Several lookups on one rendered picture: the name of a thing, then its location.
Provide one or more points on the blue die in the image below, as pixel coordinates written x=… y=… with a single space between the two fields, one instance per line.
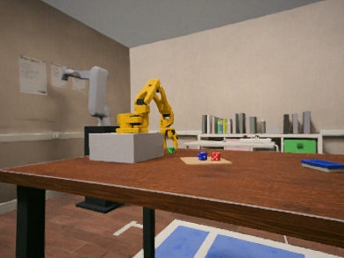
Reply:
x=202 y=156

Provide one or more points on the beige flat mat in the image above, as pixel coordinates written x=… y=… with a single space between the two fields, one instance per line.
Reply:
x=196 y=161

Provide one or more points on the green die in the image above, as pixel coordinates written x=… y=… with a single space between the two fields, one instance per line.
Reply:
x=171 y=150

